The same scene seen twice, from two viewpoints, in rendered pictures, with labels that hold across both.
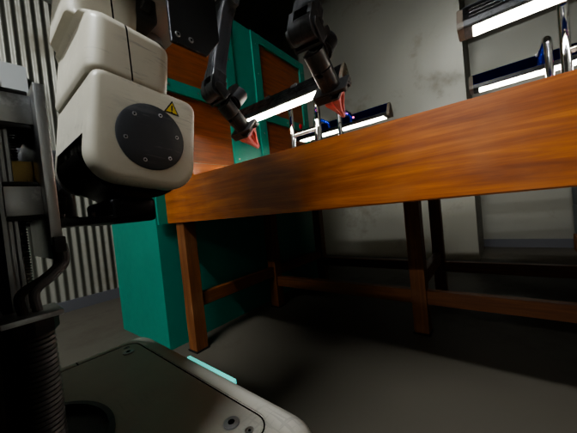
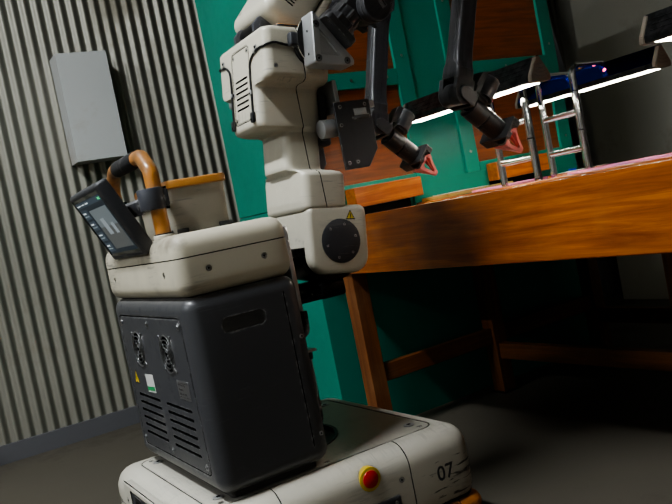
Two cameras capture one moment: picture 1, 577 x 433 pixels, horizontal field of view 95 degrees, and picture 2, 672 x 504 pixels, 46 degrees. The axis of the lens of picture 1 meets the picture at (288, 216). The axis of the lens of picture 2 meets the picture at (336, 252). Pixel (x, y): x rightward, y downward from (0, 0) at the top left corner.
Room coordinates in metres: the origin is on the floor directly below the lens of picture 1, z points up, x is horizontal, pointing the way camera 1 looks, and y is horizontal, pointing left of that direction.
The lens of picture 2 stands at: (-1.32, -0.44, 0.80)
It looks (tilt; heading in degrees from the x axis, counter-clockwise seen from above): 3 degrees down; 21
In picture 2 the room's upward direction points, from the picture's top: 11 degrees counter-clockwise
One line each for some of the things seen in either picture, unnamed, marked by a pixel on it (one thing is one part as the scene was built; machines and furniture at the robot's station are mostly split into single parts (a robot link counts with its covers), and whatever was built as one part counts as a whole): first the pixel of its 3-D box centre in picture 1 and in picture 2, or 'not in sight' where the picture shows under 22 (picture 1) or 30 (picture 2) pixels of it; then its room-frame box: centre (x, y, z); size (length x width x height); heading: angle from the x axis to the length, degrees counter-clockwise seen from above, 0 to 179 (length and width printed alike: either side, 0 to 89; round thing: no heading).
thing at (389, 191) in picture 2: (215, 172); (385, 192); (1.40, 0.36, 0.83); 0.30 x 0.06 x 0.07; 143
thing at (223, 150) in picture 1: (223, 112); (391, 70); (1.88, 0.38, 1.32); 1.36 x 0.55 x 0.95; 143
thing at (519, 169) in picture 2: not in sight; (519, 166); (1.94, -0.05, 0.83); 0.30 x 0.06 x 0.07; 143
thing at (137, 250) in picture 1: (237, 239); (432, 283); (1.88, 0.38, 0.42); 1.36 x 0.55 x 0.84; 143
